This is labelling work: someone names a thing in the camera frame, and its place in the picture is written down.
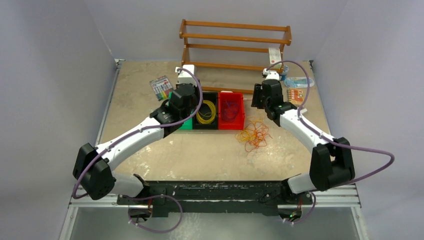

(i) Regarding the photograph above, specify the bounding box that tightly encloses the black plastic bin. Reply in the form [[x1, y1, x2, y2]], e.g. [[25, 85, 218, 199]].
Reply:
[[192, 92, 219, 130]]

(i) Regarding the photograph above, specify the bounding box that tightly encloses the green plastic bin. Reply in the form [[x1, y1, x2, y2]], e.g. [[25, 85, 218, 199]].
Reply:
[[167, 89, 199, 130]]

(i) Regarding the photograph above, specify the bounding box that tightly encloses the red plastic bin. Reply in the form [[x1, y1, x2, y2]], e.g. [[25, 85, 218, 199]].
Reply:
[[218, 92, 245, 130]]

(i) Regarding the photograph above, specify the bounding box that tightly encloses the purple thin cable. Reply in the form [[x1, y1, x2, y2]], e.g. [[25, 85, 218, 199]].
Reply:
[[221, 100, 240, 122]]

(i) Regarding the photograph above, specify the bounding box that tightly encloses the orange cable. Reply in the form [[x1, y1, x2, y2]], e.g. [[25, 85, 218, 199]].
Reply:
[[235, 119, 273, 153]]

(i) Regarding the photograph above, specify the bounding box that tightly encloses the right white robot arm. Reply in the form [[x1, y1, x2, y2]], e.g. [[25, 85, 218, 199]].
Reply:
[[251, 79, 355, 204]]

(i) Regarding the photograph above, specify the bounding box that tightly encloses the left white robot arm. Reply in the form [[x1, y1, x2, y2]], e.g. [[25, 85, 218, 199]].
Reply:
[[72, 83, 203, 205]]

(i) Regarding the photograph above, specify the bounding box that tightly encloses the pack of coloured markers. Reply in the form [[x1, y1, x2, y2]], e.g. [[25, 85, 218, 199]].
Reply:
[[149, 75, 174, 101]]

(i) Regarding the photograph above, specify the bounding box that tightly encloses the orange snack packet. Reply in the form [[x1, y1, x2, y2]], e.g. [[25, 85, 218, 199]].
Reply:
[[287, 88, 305, 107]]

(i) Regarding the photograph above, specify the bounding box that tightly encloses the white red carton box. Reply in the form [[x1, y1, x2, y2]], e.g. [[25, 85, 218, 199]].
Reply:
[[268, 47, 282, 65]]

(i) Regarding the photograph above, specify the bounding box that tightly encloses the wooden two-tier shelf rack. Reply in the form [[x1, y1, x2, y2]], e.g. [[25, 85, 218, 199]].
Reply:
[[178, 19, 292, 74]]

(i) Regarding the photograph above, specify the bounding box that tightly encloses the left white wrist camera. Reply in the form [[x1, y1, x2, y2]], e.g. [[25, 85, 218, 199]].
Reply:
[[175, 64, 197, 87]]

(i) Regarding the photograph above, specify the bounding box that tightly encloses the yellow coiled cable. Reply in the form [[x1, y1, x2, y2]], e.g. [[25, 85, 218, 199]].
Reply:
[[196, 99, 217, 125]]

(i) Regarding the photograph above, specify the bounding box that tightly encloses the right purple robot hose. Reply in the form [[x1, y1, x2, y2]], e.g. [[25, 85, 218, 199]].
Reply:
[[264, 60, 396, 226]]

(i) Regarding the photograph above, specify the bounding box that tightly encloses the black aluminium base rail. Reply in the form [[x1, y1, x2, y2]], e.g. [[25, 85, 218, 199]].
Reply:
[[70, 180, 361, 221]]

